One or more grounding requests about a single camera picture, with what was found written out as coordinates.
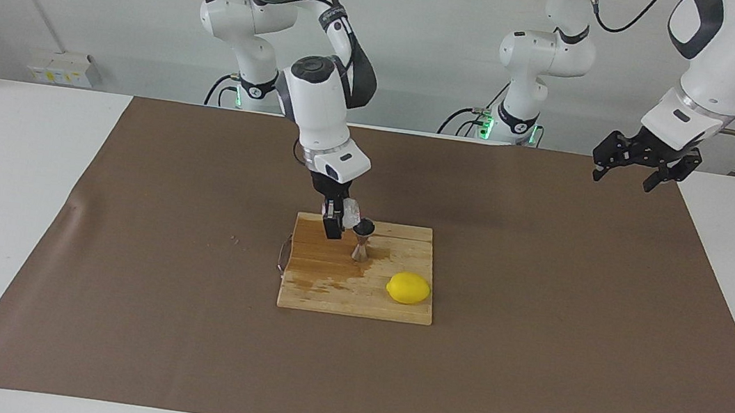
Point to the brown paper table mat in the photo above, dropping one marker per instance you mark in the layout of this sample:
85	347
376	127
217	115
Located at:
183	338

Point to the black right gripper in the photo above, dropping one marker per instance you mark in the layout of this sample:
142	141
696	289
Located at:
334	195

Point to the wooden cutting board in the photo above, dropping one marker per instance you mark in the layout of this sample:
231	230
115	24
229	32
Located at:
356	296

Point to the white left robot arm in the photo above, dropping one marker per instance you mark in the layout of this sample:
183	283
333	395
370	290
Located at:
730	48

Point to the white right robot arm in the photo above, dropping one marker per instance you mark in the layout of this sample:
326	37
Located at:
317	102

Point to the steel double jigger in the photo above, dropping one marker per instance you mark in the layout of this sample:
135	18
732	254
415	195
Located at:
360	251

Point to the yellow lemon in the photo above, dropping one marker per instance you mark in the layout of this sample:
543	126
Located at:
408	289

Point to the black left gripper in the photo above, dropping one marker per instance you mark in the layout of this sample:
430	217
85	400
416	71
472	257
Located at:
654	152

